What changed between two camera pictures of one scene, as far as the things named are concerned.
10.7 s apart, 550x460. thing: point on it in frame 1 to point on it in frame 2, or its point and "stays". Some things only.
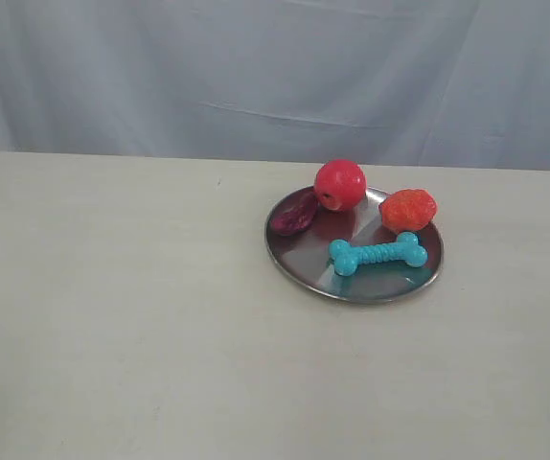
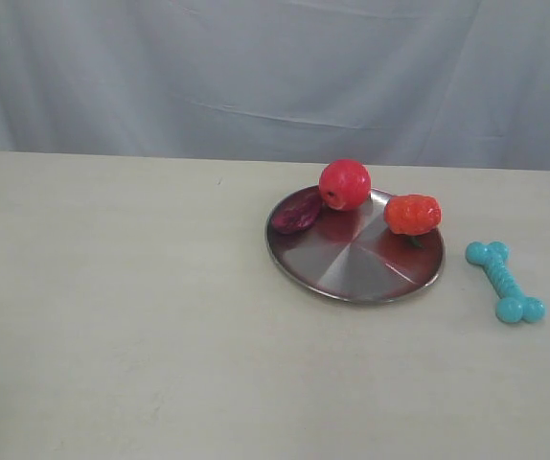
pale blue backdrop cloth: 443,83 stays
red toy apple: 339,184 stays
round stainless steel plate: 302,257 stays
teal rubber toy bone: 405,249 to 513,306
